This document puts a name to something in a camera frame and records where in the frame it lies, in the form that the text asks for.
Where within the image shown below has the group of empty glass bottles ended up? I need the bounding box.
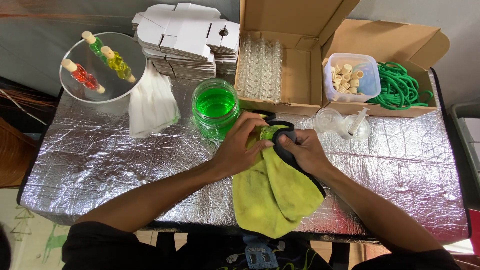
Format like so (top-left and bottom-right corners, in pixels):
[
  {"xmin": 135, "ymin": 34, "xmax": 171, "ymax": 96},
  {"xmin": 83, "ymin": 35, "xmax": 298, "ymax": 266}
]
[{"xmin": 236, "ymin": 34, "xmax": 283, "ymax": 103}]

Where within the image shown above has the corked red liquid bottle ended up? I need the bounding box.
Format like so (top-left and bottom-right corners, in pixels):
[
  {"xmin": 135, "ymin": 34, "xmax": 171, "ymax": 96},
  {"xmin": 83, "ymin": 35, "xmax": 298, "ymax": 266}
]
[{"xmin": 61, "ymin": 58, "xmax": 106, "ymax": 95}]

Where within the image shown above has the silver foil table cover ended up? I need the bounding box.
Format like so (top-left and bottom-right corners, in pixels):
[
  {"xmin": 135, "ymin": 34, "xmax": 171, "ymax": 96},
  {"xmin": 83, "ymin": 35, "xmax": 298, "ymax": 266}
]
[{"xmin": 18, "ymin": 67, "xmax": 472, "ymax": 245}]

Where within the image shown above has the glass jar of green liquid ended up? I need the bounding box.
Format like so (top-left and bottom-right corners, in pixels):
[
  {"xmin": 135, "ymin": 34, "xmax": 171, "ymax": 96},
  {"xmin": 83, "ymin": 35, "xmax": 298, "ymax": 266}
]
[{"xmin": 191, "ymin": 78, "xmax": 241, "ymax": 140}]

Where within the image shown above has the small green liquid glass bottle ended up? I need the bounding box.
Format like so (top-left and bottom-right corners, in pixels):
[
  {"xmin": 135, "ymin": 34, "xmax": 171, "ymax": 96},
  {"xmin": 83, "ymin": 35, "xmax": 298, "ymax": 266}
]
[{"xmin": 260, "ymin": 125, "xmax": 279, "ymax": 141}]

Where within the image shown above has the clear plastic lid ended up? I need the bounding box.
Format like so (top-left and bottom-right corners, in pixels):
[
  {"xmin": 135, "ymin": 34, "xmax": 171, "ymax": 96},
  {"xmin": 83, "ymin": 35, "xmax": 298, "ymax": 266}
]
[{"xmin": 314, "ymin": 107, "xmax": 344, "ymax": 134}]

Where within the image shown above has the grey plastic crate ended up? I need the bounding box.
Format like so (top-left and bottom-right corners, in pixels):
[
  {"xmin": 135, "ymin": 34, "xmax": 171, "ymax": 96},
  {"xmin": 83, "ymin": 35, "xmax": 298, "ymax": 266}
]
[{"xmin": 445, "ymin": 100, "xmax": 480, "ymax": 197}]

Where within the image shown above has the corked green liquid bottle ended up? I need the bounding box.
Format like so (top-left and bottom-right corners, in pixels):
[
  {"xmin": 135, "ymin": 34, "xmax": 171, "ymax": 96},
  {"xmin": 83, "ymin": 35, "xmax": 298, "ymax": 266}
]
[{"xmin": 81, "ymin": 31, "xmax": 109, "ymax": 64}]

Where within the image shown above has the white plastic syringe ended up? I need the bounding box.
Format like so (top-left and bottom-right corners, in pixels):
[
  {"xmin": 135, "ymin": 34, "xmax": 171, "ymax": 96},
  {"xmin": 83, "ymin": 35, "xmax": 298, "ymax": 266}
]
[{"xmin": 347, "ymin": 107, "xmax": 371, "ymax": 136}]

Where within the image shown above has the corked yellow liquid bottle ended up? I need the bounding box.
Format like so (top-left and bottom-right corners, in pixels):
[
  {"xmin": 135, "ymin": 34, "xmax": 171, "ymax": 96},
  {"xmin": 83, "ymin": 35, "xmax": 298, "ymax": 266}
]
[{"xmin": 100, "ymin": 46, "xmax": 137, "ymax": 84}]

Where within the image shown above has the small clear plastic cup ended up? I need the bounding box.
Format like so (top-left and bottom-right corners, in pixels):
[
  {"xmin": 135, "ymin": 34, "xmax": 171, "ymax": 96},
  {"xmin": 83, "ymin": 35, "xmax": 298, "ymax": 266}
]
[{"xmin": 343, "ymin": 114, "xmax": 372, "ymax": 142}]

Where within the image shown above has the white crumpled cloth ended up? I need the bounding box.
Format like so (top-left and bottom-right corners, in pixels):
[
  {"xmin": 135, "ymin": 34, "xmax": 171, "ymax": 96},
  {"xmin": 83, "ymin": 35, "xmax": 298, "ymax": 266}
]
[{"xmin": 128, "ymin": 61, "xmax": 181, "ymax": 139}]

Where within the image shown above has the clear plastic container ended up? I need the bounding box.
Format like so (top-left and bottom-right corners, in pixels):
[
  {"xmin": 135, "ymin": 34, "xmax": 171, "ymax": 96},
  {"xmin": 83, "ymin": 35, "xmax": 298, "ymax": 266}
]
[{"xmin": 323, "ymin": 52, "xmax": 382, "ymax": 103}]

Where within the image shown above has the person's black shirt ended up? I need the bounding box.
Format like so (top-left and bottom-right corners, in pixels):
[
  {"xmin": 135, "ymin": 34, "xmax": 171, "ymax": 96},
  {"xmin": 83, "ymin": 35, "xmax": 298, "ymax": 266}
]
[{"xmin": 61, "ymin": 221, "xmax": 463, "ymax": 270}]

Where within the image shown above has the stack of flat white cartons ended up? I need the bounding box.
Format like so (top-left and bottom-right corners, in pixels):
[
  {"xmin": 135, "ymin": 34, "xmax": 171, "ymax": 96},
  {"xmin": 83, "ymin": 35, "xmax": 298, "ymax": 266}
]
[{"xmin": 131, "ymin": 2, "xmax": 241, "ymax": 81}]

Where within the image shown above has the tall open cardboard box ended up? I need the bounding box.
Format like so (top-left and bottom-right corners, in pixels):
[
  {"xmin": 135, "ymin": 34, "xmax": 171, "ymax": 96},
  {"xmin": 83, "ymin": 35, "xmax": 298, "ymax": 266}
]
[{"xmin": 234, "ymin": 0, "xmax": 361, "ymax": 116}]

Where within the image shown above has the clear round acrylic tray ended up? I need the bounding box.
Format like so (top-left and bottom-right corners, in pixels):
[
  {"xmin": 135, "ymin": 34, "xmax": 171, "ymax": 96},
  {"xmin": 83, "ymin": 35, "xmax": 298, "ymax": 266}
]
[{"xmin": 59, "ymin": 32, "xmax": 148, "ymax": 105}]

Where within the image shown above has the wide open cardboard box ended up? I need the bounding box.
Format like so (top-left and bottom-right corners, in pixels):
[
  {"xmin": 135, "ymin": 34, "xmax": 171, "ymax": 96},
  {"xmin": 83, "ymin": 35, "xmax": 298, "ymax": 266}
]
[{"xmin": 321, "ymin": 19, "xmax": 451, "ymax": 118}]

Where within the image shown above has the person's right hand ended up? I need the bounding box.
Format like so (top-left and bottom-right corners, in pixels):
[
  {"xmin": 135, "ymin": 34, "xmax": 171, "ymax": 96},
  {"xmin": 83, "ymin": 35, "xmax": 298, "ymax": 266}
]
[{"xmin": 278, "ymin": 129, "xmax": 334, "ymax": 178}]

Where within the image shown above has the person's left hand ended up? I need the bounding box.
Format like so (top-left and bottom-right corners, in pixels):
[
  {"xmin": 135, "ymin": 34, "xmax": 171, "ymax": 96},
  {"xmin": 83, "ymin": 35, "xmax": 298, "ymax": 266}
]
[{"xmin": 211, "ymin": 112, "xmax": 276, "ymax": 178}]

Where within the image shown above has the bundle of green cord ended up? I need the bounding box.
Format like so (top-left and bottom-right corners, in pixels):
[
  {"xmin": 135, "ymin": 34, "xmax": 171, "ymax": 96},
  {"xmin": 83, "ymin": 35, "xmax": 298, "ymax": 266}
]
[{"xmin": 367, "ymin": 61, "xmax": 434, "ymax": 111}]

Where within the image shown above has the yellow-green microfiber cloth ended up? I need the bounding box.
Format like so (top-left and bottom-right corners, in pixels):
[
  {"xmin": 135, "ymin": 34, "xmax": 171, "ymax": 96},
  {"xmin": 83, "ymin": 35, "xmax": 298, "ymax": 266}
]
[{"xmin": 231, "ymin": 110, "xmax": 326, "ymax": 240}]

